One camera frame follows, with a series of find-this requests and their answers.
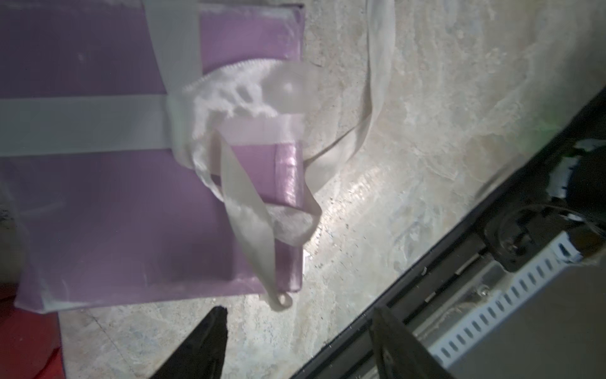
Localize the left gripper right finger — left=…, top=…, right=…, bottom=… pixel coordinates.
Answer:
left=369, top=307, right=453, bottom=379

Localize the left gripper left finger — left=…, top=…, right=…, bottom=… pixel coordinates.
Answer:
left=151, top=306, right=228, bottom=379

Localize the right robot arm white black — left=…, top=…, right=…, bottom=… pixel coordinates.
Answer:
left=546, top=139, right=605, bottom=229

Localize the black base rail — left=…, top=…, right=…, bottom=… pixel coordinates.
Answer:
left=296, top=93, right=605, bottom=378

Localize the white slotted cable duct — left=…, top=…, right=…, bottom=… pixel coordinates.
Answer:
left=418, top=232, right=582, bottom=369

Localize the red gift box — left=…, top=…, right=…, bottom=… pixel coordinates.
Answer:
left=1, top=284, right=66, bottom=379

